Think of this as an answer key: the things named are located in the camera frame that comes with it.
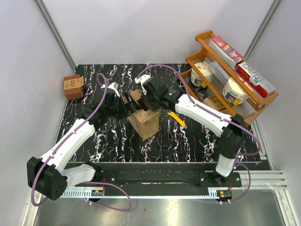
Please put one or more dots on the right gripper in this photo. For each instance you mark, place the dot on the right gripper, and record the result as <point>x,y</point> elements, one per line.
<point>153,108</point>

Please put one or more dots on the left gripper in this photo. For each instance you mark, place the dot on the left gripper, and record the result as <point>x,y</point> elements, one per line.
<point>133,106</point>

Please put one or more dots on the brown cardboard express box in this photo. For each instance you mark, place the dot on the brown cardboard express box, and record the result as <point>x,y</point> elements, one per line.
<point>144,121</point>

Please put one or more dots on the yellow utility knife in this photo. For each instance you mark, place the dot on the yellow utility knife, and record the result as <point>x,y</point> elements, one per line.
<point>177,118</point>

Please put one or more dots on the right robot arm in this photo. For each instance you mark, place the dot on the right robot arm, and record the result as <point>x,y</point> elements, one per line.
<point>229,129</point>

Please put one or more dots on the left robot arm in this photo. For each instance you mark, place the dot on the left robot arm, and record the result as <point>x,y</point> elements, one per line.
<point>48,174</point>

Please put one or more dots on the red white toothpaste box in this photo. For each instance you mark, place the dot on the red white toothpaste box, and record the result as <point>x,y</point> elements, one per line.
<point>226,52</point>

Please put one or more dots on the red silver toothpaste box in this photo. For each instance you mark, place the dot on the red silver toothpaste box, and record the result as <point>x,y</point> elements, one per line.
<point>257,82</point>

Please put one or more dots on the upper beige cleaning pad pack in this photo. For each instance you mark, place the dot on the upper beige cleaning pad pack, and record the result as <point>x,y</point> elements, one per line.
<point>214,103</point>

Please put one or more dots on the beige cleaning pad pack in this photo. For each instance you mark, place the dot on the beige cleaning pad pack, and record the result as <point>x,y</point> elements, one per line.
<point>226,111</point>
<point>214,103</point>

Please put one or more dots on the red cleaning pad pack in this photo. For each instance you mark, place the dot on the red cleaning pad pack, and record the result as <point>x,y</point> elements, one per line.
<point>73,87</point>

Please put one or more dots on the orange wooden shelf rack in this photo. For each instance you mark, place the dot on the orange wooden shelf rack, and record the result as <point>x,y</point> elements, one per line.
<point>221,72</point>

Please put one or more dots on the lower beige cleaning pad pack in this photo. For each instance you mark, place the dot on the lower beige cleaning pad pack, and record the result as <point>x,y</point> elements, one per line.
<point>226,111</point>

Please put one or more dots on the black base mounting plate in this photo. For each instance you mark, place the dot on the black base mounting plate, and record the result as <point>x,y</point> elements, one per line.
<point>196,180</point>

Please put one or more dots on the right toilet paper roll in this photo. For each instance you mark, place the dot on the right toilet paper roll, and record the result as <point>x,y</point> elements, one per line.
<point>233,93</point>

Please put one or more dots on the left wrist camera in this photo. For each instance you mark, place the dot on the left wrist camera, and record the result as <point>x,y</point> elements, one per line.
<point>111,87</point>

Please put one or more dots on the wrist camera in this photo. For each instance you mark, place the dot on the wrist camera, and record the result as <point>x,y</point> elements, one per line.
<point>141,81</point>
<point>111,87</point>

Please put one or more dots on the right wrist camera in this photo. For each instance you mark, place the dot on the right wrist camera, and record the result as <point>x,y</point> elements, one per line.
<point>141,81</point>

